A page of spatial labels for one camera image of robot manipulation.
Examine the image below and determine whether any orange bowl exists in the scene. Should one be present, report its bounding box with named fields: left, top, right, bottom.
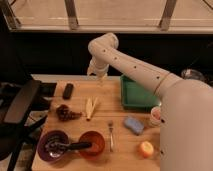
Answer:
left=79, top=131, right=105, bottom=158

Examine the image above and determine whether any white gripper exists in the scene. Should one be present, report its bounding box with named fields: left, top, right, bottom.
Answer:
left=87, top=65, right=108, bottom=85

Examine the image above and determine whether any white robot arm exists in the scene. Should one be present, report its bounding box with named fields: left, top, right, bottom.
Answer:
left=88, top=33, right=213, bottom=171

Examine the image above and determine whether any pink white cup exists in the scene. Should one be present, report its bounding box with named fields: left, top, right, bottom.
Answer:
left=150, top=106, right=161, bottom=126

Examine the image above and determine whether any black office chair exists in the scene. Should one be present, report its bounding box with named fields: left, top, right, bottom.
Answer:
left=0, top=80, right=56, bottom=171

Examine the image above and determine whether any yellow apple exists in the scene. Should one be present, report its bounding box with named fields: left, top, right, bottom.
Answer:
left=139, top=141, right=154, bottom=158

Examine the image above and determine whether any green plastic tray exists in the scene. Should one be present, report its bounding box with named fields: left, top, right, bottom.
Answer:
left=120, top=75, right=160, bottom=111

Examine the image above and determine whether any blue sponge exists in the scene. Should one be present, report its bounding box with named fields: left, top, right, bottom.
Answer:
left=124, top=117, right=144, bottom=135

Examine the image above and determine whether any blue plate on stand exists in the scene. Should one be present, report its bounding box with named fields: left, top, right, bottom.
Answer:
left=181, top=69, right=205, bottom=81

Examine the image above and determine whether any black handled scoop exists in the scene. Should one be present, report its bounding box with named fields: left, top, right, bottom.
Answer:
left=45, top=141, right=92, bottom=158

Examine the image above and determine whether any purple bowl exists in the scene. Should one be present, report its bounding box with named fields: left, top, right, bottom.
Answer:
left=37, top=130, right=69, bottom=162

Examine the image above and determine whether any dark purple grape bunch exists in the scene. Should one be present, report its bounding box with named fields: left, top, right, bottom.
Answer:
left=56, top=105, right=82, bottom=121

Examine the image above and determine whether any metal fork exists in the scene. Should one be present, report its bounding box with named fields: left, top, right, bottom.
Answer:
left=108, top=121, right=114, bottom=152

